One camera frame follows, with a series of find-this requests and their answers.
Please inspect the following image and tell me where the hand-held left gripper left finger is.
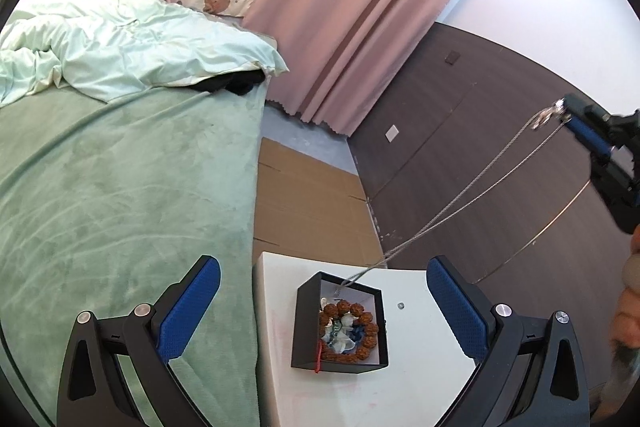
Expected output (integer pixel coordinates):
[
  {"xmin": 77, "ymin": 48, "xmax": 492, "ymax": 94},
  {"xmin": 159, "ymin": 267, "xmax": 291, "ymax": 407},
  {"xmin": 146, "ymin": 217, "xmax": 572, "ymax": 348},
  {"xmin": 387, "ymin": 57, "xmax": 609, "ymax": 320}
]
[{"xmin": 56, "ymin": 255, "xmax": 222, "ymax": 427}]

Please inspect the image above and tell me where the clear plastic bag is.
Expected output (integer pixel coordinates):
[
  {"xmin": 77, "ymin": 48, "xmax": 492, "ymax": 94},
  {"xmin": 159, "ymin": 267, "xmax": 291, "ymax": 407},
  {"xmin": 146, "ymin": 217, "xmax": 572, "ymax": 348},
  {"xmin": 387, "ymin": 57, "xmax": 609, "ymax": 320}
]
[{"xmin": 322, "ymin": 314, "xmax": 358, "ymax": 355}]

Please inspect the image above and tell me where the bed with green sheet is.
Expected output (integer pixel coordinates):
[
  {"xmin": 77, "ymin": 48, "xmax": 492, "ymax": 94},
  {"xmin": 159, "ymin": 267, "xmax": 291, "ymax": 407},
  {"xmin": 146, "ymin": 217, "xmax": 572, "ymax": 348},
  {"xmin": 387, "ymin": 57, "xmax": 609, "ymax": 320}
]
[{"xmin": 0, "ymin": 0, "xmax": 271, "ymax": 427}]

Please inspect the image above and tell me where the pale green duvet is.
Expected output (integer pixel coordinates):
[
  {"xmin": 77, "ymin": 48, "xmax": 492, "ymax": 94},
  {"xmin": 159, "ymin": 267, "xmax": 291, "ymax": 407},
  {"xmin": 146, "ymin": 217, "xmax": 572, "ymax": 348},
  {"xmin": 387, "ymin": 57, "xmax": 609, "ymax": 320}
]
[{"xmin": 0, "ymin": 0, "xmax": 290, "ymax": 108}]

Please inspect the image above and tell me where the black jewelry box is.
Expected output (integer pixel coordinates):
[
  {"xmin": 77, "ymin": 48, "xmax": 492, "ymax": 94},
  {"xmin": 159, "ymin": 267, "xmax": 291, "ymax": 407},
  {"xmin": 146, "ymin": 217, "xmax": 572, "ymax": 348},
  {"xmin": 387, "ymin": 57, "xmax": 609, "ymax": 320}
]
[{"xmin": 291, "ymin": 272, "xmax": 390, "ymax": 374}]

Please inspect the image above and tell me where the blue braided bracelet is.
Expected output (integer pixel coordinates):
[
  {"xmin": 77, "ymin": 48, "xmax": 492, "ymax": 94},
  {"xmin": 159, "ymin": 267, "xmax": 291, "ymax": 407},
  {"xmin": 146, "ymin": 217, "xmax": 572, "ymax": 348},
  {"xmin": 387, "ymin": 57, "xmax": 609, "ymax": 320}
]
[{"xmin": 320, "ymin": 327, "xmax": 371, "ymax": 353}]

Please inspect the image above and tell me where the brown bead bracelet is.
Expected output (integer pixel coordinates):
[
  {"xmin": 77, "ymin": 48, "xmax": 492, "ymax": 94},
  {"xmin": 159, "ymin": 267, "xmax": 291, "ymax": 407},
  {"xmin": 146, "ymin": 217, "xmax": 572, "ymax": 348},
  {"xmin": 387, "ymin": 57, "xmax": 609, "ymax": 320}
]
[{"xmin": 318, "ymin": 301, "xmax": 383, "ymax": 363}]

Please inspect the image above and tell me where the person's right forearm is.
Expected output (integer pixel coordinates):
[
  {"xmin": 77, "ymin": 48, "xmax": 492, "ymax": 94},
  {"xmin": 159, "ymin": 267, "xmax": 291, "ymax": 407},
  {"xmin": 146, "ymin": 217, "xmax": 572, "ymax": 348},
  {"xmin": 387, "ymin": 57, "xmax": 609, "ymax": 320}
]
[{"xmin": 592, "ymin": 342, "xmax": 640, "ymax": 427}]

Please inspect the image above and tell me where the silver chain necklace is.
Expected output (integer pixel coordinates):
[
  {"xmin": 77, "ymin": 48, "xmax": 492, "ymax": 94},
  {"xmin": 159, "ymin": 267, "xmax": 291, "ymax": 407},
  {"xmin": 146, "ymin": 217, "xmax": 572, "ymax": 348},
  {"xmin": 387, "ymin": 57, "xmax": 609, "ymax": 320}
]
[{"xmin": 332, "ymin": 99, "xmax": 573, "ymax": 300}]

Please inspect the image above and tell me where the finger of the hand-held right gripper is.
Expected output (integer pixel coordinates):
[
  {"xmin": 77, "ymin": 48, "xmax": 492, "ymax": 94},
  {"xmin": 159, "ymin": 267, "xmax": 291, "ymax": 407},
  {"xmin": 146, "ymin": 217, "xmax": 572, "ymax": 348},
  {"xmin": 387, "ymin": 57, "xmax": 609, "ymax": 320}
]
[
  {"xmin": 563, "ymin": 94, "xmax": 626, "ymax": 122},
  {"xmin": 567, "ymin": 114, "xmax": 621, "ymax": 160}
]

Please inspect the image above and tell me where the wide pink curtain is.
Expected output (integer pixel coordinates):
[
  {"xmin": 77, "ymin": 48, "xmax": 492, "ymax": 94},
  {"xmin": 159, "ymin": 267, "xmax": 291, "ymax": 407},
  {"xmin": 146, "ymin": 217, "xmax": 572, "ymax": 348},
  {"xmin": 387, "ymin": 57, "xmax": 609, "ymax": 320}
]
[{"xmin": 242, "ymin": 0, "xmax": 501, "ymax": 138}]

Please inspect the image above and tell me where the black garment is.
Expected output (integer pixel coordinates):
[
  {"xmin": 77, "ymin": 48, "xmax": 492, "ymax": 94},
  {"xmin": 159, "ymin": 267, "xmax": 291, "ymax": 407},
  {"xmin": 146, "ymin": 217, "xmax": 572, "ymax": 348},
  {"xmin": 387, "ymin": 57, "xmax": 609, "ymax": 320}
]
[{"xmin": 197, "ymin": 71, "xmax": 268, "ymax": 96}]

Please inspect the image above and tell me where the flat cardboard sheet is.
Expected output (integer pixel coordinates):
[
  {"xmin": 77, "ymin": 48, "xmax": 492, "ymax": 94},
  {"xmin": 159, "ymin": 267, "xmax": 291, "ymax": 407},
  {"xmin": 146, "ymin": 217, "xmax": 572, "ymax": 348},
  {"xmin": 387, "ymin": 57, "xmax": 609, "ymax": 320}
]
[{"xmin": 252, "ymin": 137, "xmax": 388, "ymax": 268}]

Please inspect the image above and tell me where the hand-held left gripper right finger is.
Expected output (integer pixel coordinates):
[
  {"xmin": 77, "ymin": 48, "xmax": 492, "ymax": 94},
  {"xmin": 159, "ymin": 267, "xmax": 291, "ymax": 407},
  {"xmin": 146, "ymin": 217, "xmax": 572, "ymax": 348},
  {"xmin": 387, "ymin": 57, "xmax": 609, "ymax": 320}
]
[{"xmin": 426, "ymin": 255, "xmax": 593, "ymax": 427}]

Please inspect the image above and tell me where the person's right hand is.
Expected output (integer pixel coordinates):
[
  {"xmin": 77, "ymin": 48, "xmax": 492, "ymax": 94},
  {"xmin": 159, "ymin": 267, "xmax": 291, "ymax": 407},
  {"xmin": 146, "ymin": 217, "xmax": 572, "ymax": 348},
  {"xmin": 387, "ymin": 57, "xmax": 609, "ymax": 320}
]
[{"xmin": 607, "ymin": 224, "xmax": 640, "ymax": 353}]

